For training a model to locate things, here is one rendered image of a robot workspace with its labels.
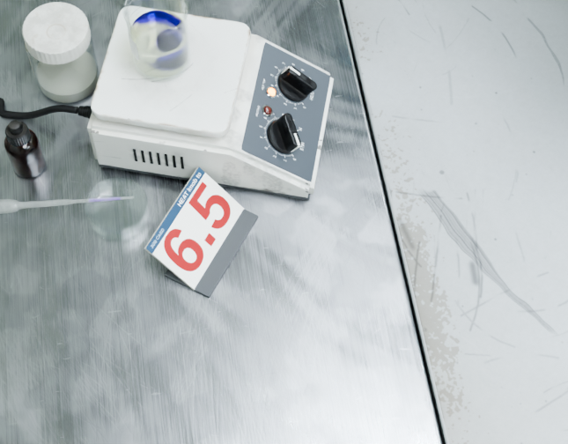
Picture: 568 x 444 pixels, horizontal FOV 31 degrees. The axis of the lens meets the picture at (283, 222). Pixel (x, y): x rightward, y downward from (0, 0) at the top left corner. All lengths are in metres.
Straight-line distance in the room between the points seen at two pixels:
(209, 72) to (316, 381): 0.28
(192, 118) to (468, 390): 0.32
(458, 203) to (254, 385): 0.25
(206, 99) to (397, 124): 0.20
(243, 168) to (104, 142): 0.12
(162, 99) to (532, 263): 0.35
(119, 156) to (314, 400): 0.27
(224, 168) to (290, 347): 0.17
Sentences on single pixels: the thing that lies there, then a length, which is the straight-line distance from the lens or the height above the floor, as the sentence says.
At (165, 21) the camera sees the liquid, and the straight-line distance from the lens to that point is 0.89.
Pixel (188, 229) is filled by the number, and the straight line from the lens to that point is 0.89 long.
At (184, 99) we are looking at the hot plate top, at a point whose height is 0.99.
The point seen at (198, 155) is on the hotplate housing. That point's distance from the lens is 0.89.
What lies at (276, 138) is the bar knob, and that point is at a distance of 0.90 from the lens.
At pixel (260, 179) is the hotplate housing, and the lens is 0.91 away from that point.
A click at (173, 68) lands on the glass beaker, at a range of 0.88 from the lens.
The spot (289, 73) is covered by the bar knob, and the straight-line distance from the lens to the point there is 0.92.
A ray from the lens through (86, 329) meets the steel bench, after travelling 0.89.
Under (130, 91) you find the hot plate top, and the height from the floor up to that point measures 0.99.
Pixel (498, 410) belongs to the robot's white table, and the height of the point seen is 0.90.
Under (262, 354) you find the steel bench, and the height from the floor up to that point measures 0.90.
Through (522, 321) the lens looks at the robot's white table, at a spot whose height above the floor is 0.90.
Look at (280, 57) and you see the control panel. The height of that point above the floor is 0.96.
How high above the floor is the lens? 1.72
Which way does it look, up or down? 62 degrees down
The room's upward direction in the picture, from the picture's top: 4 degrees clockwise
